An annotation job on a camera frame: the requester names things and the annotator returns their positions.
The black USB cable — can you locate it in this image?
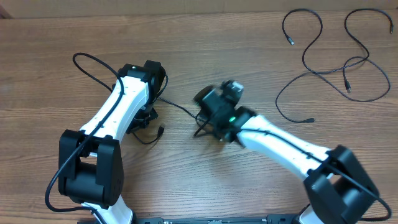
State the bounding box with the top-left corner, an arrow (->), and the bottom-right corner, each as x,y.
132,96 -> 215,146

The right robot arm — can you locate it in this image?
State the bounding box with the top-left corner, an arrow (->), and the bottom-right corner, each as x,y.
194,80 -> 379,224

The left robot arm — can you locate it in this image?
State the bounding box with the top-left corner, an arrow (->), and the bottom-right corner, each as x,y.
58,60 -> 167,223

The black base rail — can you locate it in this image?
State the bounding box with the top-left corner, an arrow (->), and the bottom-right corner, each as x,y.
77,214 -> 305,224

